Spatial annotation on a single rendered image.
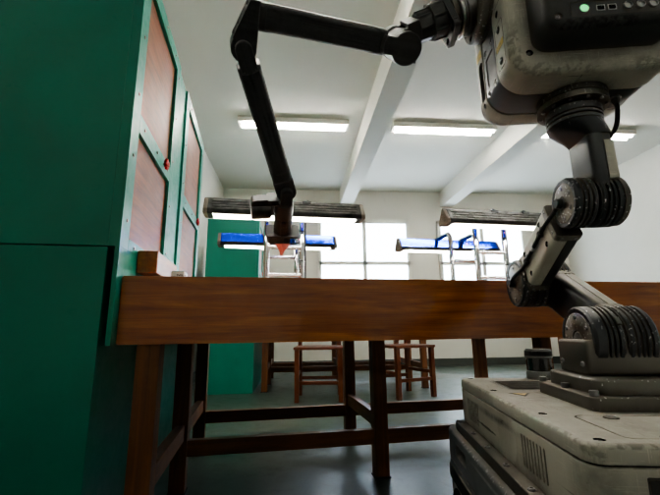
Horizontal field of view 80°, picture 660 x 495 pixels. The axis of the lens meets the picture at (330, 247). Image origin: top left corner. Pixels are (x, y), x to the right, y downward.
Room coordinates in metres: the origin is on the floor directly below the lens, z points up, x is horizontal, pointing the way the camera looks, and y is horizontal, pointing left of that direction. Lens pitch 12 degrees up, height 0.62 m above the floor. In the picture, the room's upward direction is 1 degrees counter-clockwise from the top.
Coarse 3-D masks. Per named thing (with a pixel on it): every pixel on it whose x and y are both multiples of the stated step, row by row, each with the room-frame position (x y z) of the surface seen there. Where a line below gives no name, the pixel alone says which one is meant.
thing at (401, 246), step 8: (400, 240) 2.13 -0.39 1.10; (408, 240) 2.14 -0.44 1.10; (416, 240) 2.15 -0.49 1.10; (424, 240) 2.16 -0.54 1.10; (432, 240) 2.17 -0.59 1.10; (456, 240) 2.20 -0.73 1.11; (400, 248) 2.11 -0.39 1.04; (408, 248) 2.11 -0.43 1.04; (416, 248) 2.12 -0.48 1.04; (424, 248) 2.13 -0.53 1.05; (432, 248) 2.14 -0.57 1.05; (440, 248) 2.15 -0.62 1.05; (448, 248) 2.16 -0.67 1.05; (456, 248) 2.17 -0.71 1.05; (464, 248) 2.17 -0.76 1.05; (472, 248) 2.18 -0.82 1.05; (480, 248) 2.19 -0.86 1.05; (488, 248) 2.20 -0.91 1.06; (496, 248) 2.21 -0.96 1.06
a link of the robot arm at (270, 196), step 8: (272, 192) 1.11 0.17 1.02; (288, 192) 1.05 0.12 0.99; (256, 200) 1.08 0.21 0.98; (264, 200) 1.08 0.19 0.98; (272, 200) 1.08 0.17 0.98; (280, 200) 1.07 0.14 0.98; (288, 200) 1.07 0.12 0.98; (256, 208) 1.09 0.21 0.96; (264, 208) 1.09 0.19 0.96; (256, 216) 1.10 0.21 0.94; (264, 216) 1.11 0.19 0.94
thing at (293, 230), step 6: (276, 222) 1.15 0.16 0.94; (282, 222) 1.15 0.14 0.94; (288, 222) 1.15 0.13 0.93; (270, 228) 1.20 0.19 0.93; (276, 228) 1.16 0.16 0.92; (282, 228) 1.16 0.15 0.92; (288, 228) 1.16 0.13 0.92; (294, 228) 1.21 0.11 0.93; (270, 234) 1.18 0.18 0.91; (276, 234) 1.18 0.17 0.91; (282, 234) 1.17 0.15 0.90; (288, 234) 1.18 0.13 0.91; (294, 234) 1.19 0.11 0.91
